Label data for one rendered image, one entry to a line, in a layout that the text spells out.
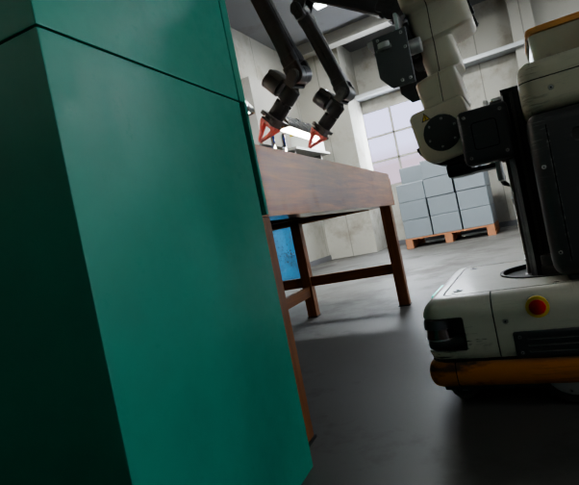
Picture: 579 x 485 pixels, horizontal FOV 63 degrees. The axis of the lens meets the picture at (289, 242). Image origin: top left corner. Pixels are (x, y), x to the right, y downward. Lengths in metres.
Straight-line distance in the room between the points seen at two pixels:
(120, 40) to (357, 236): 7.18
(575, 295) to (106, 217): 1.02
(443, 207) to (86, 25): 6.38
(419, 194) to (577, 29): 5.62
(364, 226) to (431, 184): 1.45
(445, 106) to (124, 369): 1.13
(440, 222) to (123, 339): 6.43
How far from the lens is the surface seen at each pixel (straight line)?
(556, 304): 1.27
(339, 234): 7.95
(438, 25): 1.56
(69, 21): 0.76
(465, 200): 6.88
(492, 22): 8.54
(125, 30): 0.85
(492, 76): 8.34
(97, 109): 0.73
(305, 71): 1.57
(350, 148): 7.88
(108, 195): 0.69
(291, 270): 5.12
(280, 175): 1.31
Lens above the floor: 0.52
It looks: 1 degrees down
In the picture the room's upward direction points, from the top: 12 degrees counter-clockwise
